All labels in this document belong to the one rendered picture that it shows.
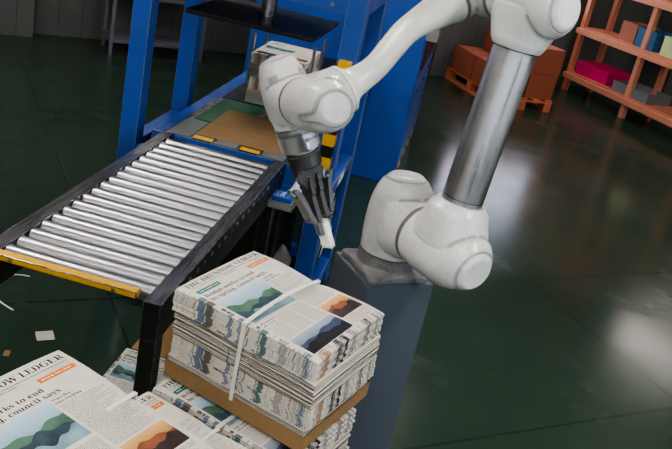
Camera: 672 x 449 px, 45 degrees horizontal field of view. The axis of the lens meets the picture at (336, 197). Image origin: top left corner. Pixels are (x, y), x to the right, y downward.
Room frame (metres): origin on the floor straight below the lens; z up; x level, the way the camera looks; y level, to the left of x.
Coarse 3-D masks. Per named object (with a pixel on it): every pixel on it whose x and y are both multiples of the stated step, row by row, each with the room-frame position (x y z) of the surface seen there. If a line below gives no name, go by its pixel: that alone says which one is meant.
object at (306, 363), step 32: (288, 320) 1.50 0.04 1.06; (320, 320) 1.52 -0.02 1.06; (352, 320) 1.55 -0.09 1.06; (256, 352) 1.43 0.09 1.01; (288, 352) 1.39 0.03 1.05; (320, 352) 1.40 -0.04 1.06; (352, 352) 1.50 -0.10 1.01; (256, 384) 1.43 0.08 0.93; (288, 384) 1.39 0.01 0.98; (320, 384) 1.38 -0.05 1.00; (352, 384) 1.52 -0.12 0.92; (288, 416) 1.39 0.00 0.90; (320, 416) 1.41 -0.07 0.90
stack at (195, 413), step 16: (160, 384) 1.51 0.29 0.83; (176, 384) 1.52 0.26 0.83; (144, 400) 1.44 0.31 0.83; (160, 400) 1.45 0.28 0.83; (176, 400) 1.46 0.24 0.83; (192, 400) 1.47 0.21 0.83; (208, 400) 1.48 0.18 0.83; (176, 416) 1.41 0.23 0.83; (192, 416) 1.42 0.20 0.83; (208, 416) 1.43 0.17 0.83; (224, 416) 1.44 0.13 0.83; (352, 416) 1.56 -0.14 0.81; (192, 432) 1.37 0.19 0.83; (208, 432) 1.38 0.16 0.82; (224, 432) 1.40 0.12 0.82; (240, 432) 1.40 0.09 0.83; (256, 432) 1.41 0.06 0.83; (336, 432) 1.50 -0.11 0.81; (224, 448) 1.34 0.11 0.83; (240, 448) 1.35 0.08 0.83; (256, 448) 1.36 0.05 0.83; (272, 448) 1.37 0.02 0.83; (288, 448) 1.38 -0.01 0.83; (320, 448) 1.44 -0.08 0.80; (336, 448) 1.52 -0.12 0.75
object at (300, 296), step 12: (288, 288) 1.64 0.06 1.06; (312, 288) 1.66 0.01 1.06; (324, 288) 1.67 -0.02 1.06; (264, 300) 1.56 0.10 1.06; (288, 300) 1.58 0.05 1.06; (300, 300) 1.59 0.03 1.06; (252, 312) 1.50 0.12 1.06; (264, 312) 1.51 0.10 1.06; (276, 312) 1.52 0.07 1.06; (240, 324) 1.45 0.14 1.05; (252, 324) 1.45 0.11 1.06; (252, 336) 1.44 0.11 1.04; (228, 348) 1.46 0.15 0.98; (228, 360) 1.46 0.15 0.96; (240, 360) 1.45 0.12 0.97; (228, 372) 1.46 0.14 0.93; (240, 372) 1.45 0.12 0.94; (228, 384) 1.46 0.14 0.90; (240, 384) 1.45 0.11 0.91; (240, 396) 1.44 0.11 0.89
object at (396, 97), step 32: (256, 0) 5.61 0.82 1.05; (288, 0) 5.59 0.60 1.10; (416, 0) 5.49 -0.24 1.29; (256, 32) 5.61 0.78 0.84; (384, 32) 5.50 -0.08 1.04; (416, 64) 5.47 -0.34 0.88; (384, 96) 5.49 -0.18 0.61; (416, 96) 5.93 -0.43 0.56; (384, 128) 5.49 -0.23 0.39; (384, 160) 5.48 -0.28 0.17
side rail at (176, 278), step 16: (272, 176) 3.01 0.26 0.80; (256, 192) 2.80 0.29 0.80; (272, 192) 3.04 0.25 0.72; (240, 208) 2.63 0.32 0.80; (256, 208) 2.80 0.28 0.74; (224, 224) 2.47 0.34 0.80; (240, 224) 2.60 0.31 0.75; (208, 240) 2.32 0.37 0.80; (224, 240) 2.41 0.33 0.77; (192, 256) 2.19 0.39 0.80; (208, 256) 2.25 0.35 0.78; (224, 256) 2.45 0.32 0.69; (176, 272) 2.07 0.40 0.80; (192, 272) 2.11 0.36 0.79; (160, 288) 1.96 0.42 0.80; (176, 288) 1.98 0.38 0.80; (144, 304) 1.88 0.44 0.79; (160, 304) 1.88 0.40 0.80; (144, 320) 1.88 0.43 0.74; (160, 320) 1.89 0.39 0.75; (144, 336) 1.88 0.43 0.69; (160, 336) 1.91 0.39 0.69
